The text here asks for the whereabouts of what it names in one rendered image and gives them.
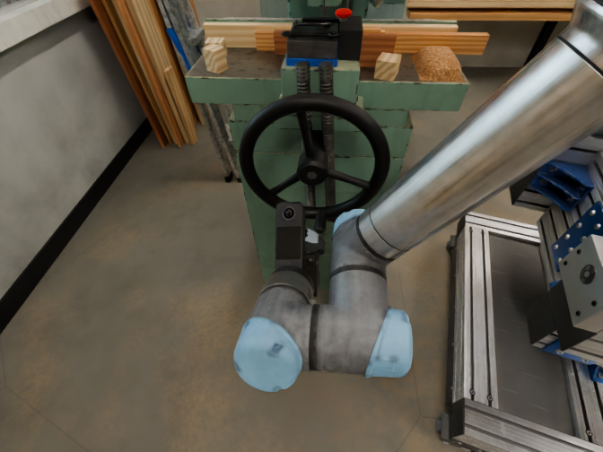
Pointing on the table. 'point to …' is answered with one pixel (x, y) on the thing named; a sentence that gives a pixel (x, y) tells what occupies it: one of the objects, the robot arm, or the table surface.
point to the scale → (362, 19)
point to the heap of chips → (437, 65)
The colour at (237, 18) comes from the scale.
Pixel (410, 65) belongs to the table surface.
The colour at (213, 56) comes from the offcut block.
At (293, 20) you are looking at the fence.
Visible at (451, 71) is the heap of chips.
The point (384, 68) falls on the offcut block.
